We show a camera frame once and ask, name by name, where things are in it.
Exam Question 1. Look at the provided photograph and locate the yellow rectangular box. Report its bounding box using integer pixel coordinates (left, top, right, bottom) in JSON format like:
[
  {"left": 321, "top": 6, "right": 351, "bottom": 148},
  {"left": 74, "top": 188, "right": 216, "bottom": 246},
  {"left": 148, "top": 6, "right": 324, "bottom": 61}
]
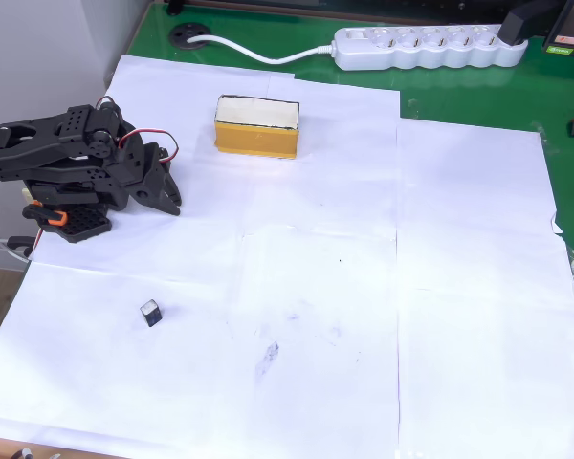
[{"left": 213, "top": 94, "right": 301, "bottom": 161}]

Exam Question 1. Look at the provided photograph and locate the orange black table clamp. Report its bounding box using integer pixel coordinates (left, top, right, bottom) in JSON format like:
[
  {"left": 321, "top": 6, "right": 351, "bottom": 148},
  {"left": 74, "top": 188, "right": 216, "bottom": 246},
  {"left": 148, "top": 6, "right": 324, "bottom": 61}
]
[{"left": 22, "top": 201, "right": 69, "bottom": 227}]

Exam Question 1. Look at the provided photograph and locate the white paper table cover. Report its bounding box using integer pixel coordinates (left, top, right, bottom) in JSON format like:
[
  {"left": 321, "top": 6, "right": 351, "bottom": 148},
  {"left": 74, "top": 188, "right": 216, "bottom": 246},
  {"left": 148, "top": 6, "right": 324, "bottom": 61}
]
[{"left": 0, "top": 54, "right": 574, "bottom": 459}]

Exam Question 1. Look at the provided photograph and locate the black pegboard shelf tray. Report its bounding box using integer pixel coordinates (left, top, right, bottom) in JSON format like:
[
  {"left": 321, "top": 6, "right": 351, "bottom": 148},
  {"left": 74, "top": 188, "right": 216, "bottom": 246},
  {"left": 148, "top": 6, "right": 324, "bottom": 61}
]
[{"left": 165, "top": 0, "right": 568, "bottom": 26}]

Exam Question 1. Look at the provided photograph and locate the white power strip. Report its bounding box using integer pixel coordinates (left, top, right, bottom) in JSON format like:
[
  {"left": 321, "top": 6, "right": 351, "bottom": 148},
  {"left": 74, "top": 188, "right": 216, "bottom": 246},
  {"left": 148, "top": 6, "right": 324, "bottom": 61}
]
[{"left": 333, "top": 24, "right": 530, "bottom": 72}]

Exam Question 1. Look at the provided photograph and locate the black power adapter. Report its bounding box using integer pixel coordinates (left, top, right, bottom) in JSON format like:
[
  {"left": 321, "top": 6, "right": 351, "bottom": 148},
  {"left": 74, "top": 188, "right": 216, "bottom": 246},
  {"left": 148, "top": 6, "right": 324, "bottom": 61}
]
[{"left": 499, "top": 0, "right": 564, "bottom": 47}]

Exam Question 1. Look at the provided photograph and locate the black box with green label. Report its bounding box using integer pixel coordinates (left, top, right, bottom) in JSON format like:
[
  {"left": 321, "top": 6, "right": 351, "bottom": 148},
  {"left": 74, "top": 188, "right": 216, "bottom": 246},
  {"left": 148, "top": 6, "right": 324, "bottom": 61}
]
[{"left": 542, "top": 0, "right": 574, "bottom": 61}]

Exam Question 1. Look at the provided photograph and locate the red servo wire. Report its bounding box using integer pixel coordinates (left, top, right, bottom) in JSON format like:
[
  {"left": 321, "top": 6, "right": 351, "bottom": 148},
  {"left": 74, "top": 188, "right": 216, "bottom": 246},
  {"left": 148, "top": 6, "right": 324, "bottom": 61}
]
[{"left": 118, "top": 127, "right": 180, "bottom": 164}]

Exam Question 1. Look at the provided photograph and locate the black round cable grommet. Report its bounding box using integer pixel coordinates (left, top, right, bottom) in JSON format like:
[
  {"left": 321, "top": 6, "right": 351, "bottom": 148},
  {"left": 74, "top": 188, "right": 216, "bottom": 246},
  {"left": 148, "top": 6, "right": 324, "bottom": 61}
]
[{"left": 168, "top": 22, "right": 212, "bottom": 52}]

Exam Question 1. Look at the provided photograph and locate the black clamp handle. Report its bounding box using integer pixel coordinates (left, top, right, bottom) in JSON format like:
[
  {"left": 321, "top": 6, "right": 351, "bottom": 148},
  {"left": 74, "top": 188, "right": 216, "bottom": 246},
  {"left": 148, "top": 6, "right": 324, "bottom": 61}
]
[{"left": 7, "top": 235, "right": 35, "bottom": 259}]

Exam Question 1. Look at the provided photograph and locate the white power strip cable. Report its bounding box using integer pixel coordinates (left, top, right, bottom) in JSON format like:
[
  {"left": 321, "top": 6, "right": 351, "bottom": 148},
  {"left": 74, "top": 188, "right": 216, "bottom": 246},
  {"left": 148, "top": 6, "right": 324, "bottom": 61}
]
[{"left": 187, "top": 34, "right": 339, "bottom": 65}]

